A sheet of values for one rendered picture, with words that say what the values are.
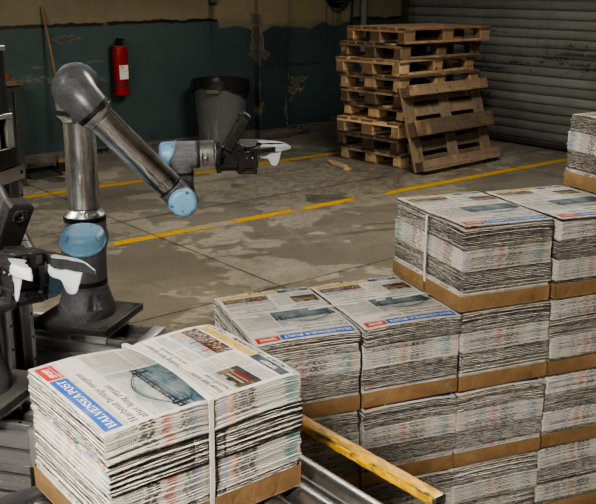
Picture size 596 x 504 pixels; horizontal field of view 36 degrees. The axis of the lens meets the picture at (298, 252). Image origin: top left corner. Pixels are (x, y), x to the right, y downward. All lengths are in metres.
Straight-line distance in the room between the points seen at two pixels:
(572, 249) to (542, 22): 7.68
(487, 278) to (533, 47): 7.91
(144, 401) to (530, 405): 1.46
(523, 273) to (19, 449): 1.36
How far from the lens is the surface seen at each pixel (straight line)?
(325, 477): 1.71
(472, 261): 2.42
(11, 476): 2.08
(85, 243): 2.39
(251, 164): 2.53
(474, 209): 2.58
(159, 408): 1.45
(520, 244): 2.49
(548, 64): 10.14
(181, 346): 1.67
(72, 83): 2.36
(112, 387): 1.52
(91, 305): 2.44
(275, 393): 1.55
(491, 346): 2.54
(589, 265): 2.64
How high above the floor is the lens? 1.66
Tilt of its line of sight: 16 degrees down
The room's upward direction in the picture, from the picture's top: straight up
